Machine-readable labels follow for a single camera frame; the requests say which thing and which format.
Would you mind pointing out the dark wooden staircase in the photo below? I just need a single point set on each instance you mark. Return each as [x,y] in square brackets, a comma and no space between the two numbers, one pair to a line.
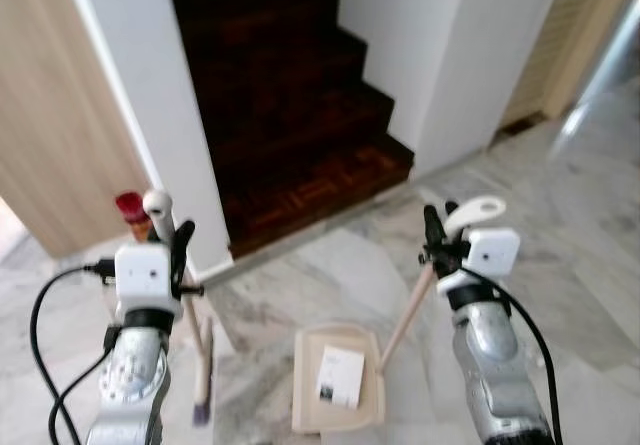
[280,115]

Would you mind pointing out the wooden broom with white cap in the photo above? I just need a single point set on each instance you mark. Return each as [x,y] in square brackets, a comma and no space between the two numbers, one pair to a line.
[202,360]

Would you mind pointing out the white paper card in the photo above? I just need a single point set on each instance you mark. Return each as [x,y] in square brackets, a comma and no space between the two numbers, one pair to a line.
[341,375]

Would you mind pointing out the red bottle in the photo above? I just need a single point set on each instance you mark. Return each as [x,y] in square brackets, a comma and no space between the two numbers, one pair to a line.
[133,215]

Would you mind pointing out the beige louvered door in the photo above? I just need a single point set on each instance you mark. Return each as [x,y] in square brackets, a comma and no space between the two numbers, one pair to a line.
[565,35]

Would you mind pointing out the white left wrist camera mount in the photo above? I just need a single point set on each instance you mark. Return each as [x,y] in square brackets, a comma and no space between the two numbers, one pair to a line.
[143,275]

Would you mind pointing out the light wooden door panel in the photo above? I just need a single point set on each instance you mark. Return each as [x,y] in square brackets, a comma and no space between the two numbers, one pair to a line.
[60,115]

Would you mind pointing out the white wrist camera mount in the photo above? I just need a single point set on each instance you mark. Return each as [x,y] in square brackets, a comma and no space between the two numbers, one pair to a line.
[492,250]
[143,275]

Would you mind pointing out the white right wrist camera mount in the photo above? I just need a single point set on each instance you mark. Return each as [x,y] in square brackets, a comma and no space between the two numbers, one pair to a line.
[492,250]

